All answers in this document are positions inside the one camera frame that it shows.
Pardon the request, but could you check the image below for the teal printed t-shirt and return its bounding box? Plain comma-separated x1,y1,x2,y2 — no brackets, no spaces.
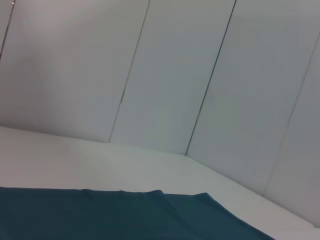
0,186,276,240

